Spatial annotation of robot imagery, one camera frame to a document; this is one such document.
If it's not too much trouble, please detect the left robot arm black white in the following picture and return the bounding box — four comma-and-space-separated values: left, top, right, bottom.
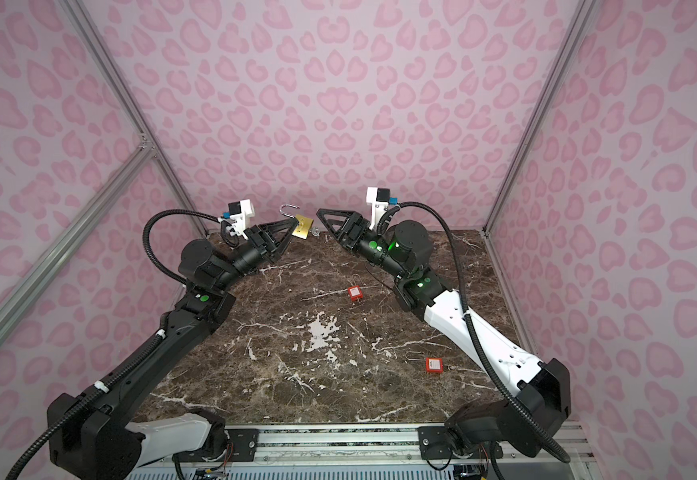
8, 218, 298, 479

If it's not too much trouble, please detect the left diagonal aluminium frame bar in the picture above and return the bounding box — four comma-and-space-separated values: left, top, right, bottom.
0, 141, 154, 348

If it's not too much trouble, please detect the corner aluminium post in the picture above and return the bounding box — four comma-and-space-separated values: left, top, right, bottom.
482, 0, 601, 237
58, 0, 196, 210

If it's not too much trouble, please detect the right corner aluminium post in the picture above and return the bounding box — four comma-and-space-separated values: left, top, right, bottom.
482, 0, 601, 237

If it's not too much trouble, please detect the left corner aluminium post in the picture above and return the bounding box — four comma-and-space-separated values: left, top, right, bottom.
58, 0, 196, 210

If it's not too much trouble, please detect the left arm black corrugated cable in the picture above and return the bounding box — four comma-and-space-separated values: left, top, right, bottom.
4, 209, 230, 480

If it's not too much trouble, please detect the brass padlock silver shackle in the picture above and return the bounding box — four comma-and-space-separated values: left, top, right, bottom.
280, 204, 314, 240

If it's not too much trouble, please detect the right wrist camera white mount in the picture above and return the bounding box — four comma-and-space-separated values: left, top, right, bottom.
365, 187, 398, 230

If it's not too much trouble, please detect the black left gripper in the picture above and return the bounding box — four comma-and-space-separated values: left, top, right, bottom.
214, 218, 298, 296

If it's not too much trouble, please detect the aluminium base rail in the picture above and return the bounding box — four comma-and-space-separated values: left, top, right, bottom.
130, 422, 603, 479

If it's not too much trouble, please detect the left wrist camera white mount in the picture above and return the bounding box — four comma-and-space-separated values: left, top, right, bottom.
218, 199, 256, 239

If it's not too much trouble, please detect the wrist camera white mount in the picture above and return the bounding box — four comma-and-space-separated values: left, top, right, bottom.
365, 187, 398, 230
218, 199, 256, 239

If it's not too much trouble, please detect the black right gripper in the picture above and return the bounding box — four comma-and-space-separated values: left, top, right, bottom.
319, 211, 412, 281

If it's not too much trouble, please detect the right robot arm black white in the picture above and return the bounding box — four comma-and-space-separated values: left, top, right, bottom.
318, 208, 571, 464

